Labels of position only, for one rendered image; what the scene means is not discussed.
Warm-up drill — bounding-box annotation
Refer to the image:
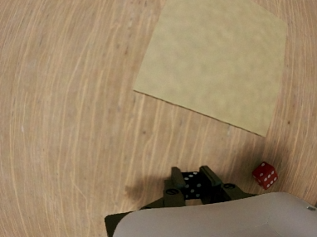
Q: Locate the black die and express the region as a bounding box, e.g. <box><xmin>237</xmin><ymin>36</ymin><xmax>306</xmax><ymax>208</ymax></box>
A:
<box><xmin>181</xmin><ymin>172</ymin><xmax>204</xmax><ymax>200</ymax></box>

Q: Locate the red die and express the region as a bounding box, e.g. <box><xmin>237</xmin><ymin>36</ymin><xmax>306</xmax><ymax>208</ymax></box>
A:
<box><xmin>251</xmin><ymin>162</ymin><xmax>279</xmax><ymax>190</ymax></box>

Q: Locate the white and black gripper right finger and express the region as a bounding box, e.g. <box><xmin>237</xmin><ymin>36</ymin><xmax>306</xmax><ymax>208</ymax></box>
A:
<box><xmin>199</xmin><ymin>166</ymin><xmax>259</xmax><ymax>205</ymax></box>

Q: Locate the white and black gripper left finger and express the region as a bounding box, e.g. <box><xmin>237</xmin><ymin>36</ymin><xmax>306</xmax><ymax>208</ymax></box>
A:
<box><xmin>105</xmin><ymin>167</ymin><xmax>186</xmax><ymax>237</ymax></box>

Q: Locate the beige square mat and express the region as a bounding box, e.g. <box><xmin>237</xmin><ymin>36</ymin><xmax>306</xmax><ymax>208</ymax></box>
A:
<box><xmin>133</xmin><ymin>0</ymin><xmax>286</xmax><ymax>137</ymax></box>

